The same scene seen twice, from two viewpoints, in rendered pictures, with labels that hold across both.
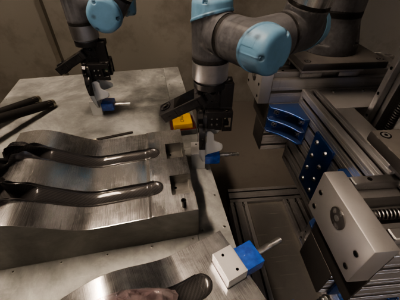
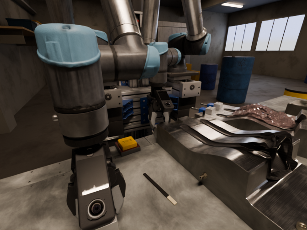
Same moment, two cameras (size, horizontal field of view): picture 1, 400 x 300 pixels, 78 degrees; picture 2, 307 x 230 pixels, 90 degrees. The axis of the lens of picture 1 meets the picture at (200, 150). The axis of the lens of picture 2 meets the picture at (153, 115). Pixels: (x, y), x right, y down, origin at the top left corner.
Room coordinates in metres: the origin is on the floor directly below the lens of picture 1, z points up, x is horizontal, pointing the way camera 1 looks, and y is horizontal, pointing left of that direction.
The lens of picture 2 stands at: (0.73, 0.59, 1.17)
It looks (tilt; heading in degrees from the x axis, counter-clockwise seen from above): 23 degrees down; 251
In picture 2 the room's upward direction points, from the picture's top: straight up
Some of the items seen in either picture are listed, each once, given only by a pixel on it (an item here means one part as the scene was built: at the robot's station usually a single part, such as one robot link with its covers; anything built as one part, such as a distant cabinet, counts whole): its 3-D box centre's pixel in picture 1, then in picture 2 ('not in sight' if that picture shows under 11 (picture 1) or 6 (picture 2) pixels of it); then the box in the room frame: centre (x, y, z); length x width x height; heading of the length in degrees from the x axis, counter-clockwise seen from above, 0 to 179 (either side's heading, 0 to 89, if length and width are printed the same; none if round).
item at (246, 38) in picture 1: (258, 42); (166, 56); (0.43, -0.10, 1.14); 0.11 x 0.11 x 0.08; 37
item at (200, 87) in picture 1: (212, 103); (157, 95); (0.50, -0.03, 0.99); 0.09 x 0.08 x 0.12; 93
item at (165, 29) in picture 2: not in sight; (167, 51); (-2.58, -6.80, 1.14); 1.76 x 1.36 x 2.27; 5
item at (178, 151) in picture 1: (175, 155); (175, 125); (0.45, 0.06, 0.87); 0.05 x 0.05 x 0.04; 11
